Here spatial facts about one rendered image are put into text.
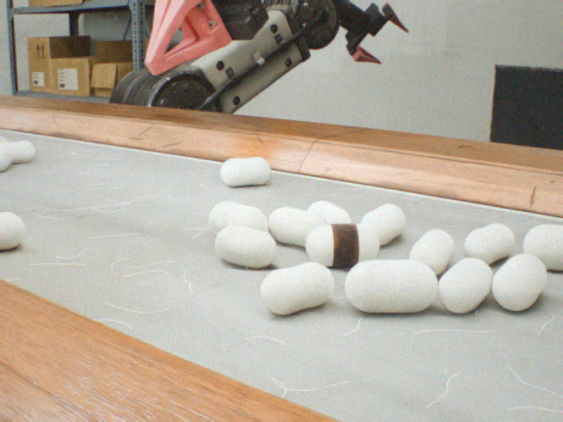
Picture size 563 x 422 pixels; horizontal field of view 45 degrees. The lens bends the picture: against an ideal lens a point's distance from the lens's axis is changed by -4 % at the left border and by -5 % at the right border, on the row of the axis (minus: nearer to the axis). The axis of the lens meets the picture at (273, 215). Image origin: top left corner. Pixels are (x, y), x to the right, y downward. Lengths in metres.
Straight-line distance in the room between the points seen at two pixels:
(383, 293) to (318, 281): 0.03
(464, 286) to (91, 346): 0.15
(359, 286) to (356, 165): 0.25
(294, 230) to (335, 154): 0.19
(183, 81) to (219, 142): 0.39
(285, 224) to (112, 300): 0.10
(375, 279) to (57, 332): 0.12
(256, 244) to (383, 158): 0.21
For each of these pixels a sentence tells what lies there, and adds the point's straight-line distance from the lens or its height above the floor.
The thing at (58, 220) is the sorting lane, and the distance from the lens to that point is 0.43.
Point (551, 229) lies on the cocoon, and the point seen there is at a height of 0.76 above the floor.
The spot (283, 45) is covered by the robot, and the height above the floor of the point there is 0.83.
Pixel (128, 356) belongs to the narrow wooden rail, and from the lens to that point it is 0.19.
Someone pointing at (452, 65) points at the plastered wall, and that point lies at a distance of 2.57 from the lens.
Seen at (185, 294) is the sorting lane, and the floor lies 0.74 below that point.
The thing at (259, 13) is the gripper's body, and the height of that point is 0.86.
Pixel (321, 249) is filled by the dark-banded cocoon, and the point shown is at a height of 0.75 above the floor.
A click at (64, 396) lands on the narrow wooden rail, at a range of 0.18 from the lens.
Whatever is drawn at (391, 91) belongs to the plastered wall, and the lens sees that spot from 2.70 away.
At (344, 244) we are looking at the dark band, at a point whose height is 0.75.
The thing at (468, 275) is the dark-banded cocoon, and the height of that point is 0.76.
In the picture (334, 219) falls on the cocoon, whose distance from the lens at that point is 0.37.
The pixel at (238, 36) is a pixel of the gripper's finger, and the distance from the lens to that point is 0.63.
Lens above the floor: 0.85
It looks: 15 degrees down
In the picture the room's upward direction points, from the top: straight up
